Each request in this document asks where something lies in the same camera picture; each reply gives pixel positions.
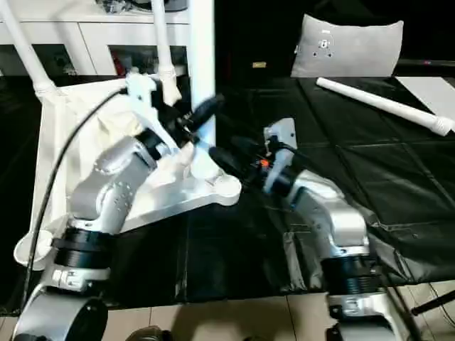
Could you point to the black padded mat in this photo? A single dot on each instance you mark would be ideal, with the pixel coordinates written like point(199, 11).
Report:
point(373, 177)

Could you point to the white plastic table top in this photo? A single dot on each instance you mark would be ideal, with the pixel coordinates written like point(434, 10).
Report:
point(170, 199)

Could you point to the white flat board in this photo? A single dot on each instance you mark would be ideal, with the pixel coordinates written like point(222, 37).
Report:
point(430, 90)

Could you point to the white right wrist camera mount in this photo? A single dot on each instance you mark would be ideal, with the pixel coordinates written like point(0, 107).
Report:
point(282, 133)

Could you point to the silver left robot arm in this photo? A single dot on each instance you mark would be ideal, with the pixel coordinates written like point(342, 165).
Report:
point(110, 177)

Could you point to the white cabinet with glass doors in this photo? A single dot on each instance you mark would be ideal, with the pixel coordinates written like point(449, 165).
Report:
point(89, 32)

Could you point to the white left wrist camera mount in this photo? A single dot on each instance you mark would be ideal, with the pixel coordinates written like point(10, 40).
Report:
point(140, 87)

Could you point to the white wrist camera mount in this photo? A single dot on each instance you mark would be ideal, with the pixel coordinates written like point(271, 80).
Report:
point(140, 87)
point(282, 133)

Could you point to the dark round object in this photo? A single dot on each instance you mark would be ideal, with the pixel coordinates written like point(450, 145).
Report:
point(177, 4)

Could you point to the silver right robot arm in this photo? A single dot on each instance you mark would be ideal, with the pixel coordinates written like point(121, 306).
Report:
point(337, 220)

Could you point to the white plastic table leg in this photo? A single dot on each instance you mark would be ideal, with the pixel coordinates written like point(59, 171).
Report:
point(202, 53)
point(25, 46)
point(384, 104)
point(163, 46)

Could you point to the grey pillow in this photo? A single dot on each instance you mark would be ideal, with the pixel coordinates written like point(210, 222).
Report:
point(348, 49)

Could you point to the black stand leg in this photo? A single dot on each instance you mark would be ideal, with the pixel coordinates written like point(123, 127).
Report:
point(433, 303)

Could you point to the small red item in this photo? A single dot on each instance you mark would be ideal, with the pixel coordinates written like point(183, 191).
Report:
point(118, 64)

